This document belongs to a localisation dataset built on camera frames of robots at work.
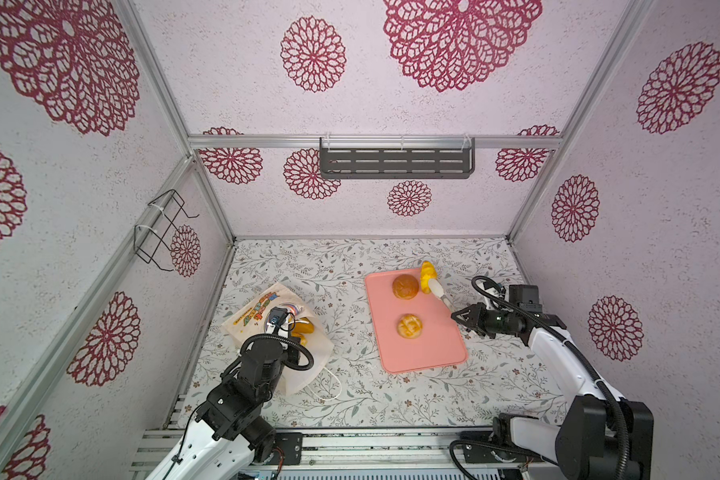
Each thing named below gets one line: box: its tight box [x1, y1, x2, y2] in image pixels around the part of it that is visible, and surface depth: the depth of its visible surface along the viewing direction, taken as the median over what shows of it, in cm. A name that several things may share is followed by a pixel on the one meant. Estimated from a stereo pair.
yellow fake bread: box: [397, 314, 423, 339], surface depth 93 cm
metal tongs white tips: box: [428, 278, 455, 312], surface depth 94 cm
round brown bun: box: [392, 274, 419, 300], surface depth 102 cm
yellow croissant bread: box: [420, 260, 438, 294], surface depth 99 cm
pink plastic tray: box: [366, 268, 467, 374], surface depth 95 cm
